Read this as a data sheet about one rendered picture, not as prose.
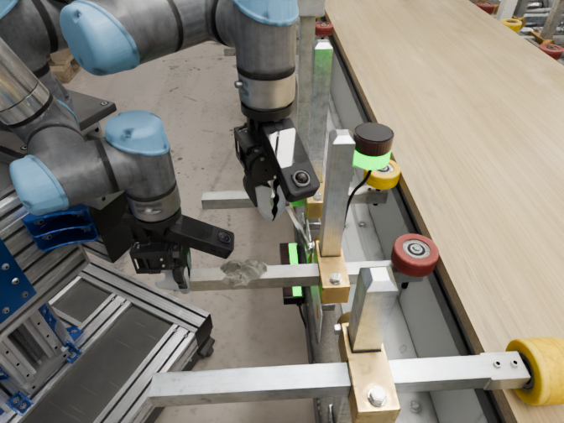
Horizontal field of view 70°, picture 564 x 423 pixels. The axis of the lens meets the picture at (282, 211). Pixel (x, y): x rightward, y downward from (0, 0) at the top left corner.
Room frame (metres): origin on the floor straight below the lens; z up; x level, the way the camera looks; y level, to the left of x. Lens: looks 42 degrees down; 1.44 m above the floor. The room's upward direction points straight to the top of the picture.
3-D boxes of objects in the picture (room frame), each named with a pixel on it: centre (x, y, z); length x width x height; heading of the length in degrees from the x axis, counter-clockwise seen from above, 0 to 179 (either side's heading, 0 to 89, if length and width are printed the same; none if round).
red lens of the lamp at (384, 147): (0.53, -0.14, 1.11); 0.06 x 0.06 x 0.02
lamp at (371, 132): (0.53, -0.14, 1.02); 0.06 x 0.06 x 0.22; 3
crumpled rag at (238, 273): (0.48, 0.07, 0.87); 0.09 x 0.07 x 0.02; 93
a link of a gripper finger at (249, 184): (0.48, 0.03, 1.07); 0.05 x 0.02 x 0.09; 113
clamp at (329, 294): (0.51, -0.10, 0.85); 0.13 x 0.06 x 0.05; 3
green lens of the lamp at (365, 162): (0.53, -0.14, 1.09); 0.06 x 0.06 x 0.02
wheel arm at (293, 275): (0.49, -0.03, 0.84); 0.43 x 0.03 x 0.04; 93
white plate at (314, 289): (0.56, -0.06, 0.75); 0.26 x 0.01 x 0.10; 3
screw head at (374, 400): (0.20, -0.11, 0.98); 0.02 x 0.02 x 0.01
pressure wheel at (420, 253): (0.50, -0.24, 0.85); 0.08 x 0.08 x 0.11
